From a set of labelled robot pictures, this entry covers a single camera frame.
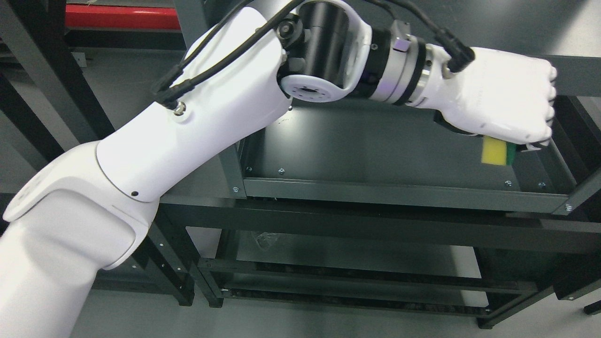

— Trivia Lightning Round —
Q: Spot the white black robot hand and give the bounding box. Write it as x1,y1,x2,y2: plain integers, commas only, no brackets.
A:
413,45,558,151

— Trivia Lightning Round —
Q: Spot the green yellow sponge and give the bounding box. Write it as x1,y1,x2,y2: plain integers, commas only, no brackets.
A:
481,136,517,166

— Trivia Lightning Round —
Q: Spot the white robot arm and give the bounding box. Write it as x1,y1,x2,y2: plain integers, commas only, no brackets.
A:
1,0,373,338

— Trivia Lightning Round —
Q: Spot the black metal shelf rack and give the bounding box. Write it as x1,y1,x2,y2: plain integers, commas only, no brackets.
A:
1,0,600,329

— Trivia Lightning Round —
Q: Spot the red bar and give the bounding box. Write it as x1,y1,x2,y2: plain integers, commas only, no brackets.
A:
66,4,181,30

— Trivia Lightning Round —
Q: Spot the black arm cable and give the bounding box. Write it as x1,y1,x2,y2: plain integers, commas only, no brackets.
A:
151,0,476,109

